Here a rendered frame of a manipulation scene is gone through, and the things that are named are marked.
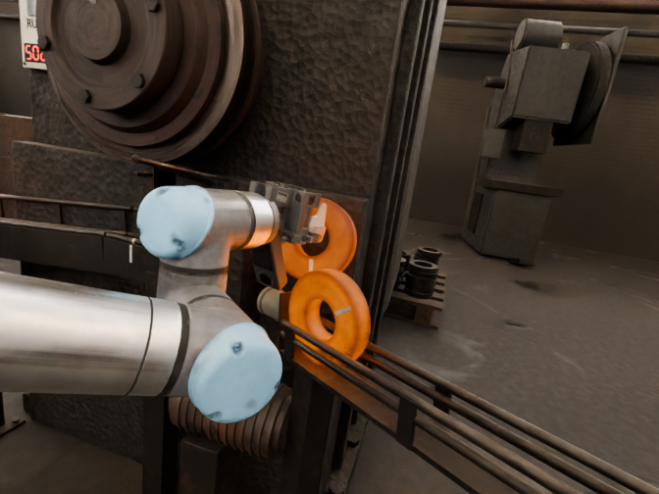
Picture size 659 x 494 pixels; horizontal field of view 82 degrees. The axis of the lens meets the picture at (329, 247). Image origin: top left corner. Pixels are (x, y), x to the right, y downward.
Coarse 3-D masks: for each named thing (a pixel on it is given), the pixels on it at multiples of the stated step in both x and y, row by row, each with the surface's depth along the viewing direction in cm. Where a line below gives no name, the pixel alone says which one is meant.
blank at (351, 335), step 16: (320, 272) 59; (336, 272) 58; (304, 288) 61; (320, 288) 59; (336, 288) 56; (352, 288) 56; (304, 304) 62; (320, 304) 63; (336, 304) 57; (352, 304) 55; (304, 320) 62; (320, 320) 64; (336, 320) 57; (352, 320) 55; (368, 320) 56; (320, 336) 61; (336, 336) 57; (352, 336) 55; (368, 336) 56; (304, 352) 63; (320, 352) 60; (352, 352) 55
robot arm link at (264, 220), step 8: (240, 192) 47; (248, 192) 49; (248, 200) 52; (256, 200) 48; (264, 200) 49; (256, 208) 47; (264, 208) 48; (256, 216) 46; (264, 216) 48; (272, 216) 49; (256, 224) 46; (264, 224) 48; (272, 224) 49; (256, 232) 47; (264, 232) 48; (256, 240) 48; (264, 240) 50; (240, 248) 47; (248, 248) 50
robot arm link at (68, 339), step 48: (0, 288) 23; (48, 288) 25; (96, 288) 28; (0, 336) 22; (48, 336) 24; (96, 336) 25; (144, 336) 27; (192, 336) 29; (240, 336) 30; (0, 384) 23; (48, 384) 24; (96, 384) 26; (144, 384) 28; (192, 384) 29; (240, 384) 29
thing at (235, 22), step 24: (240, 0) 67; (240, 24) 67; (240, 48) 68; (48, 72) 81; (240, 72) 69; (216, 96) 71; (240, 96) 75; (72, 120) 82; (216, 120) 72; (96, 144) 81; (120, 144) 79; (168, 144) 76; (192, 144) 75
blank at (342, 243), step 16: (336, 208) 68; (336, 224) 68; (352, 224) 68; (336, 240) 67; (352, 240) 67; (288, 256) 70; (304, 256) 69; (320, 256) 68; (336, 256) 67; (352, 256) 69; (288, 272) 69; (304, 272) 68
